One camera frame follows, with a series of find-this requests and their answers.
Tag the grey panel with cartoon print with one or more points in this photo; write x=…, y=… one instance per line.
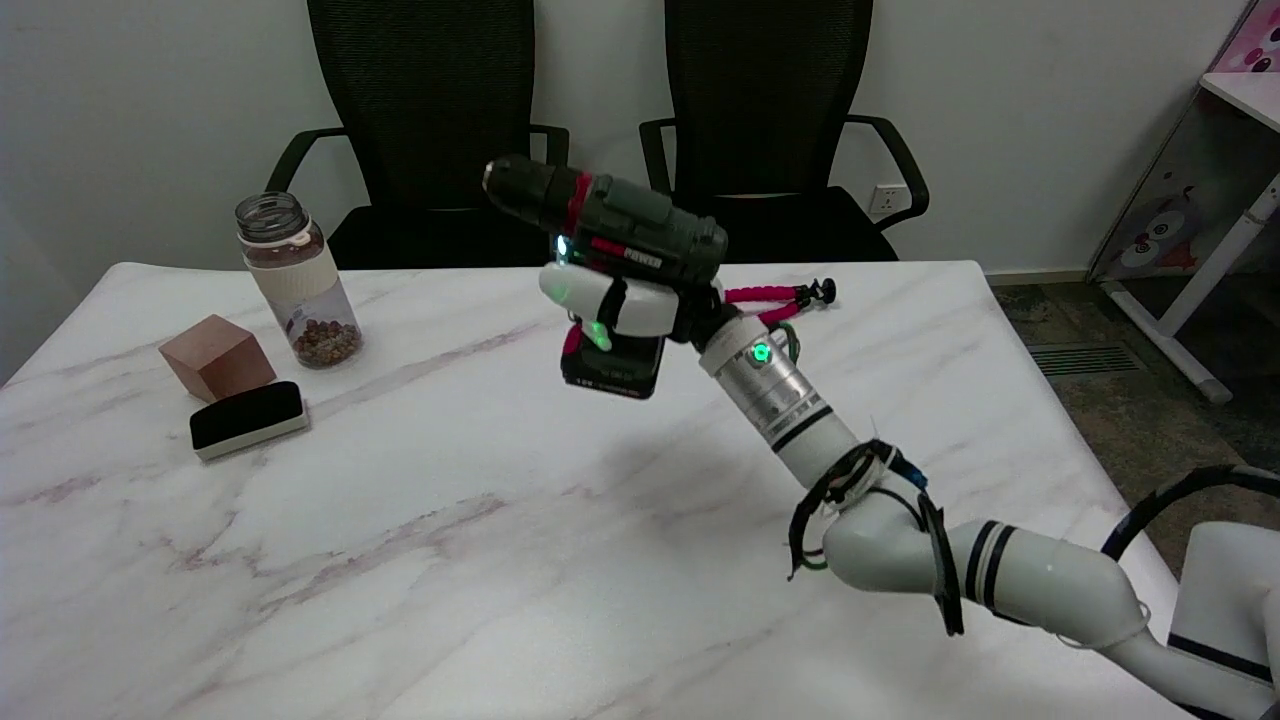
x=1160, y=215

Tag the white wall power outlet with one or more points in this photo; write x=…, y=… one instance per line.
x=888, y=198

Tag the glass bottle with nuts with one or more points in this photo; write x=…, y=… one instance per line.
x=300, y=285

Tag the pink flexible mini tripod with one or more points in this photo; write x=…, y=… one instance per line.
x=770, y=294

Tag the white desk with legs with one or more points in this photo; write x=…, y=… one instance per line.
x=1215, y=265

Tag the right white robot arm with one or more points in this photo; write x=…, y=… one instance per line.
x=800, y=410

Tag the dark floor vent grille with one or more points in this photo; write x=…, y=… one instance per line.
x=1085, y=359

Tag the black white board eraser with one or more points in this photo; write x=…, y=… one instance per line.
x=245, y=415

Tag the pink cartoon picture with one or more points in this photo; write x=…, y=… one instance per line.
x=1255, y=40

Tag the black mesh office chair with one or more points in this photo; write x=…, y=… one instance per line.
x=765, y=100
x=430, y=100

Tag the dark green power screwdriver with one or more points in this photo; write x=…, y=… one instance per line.
x=630, y=215

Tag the brown wooden cube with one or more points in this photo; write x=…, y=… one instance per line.
x=215, y=357

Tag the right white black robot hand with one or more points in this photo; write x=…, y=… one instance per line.
x=640, y=305

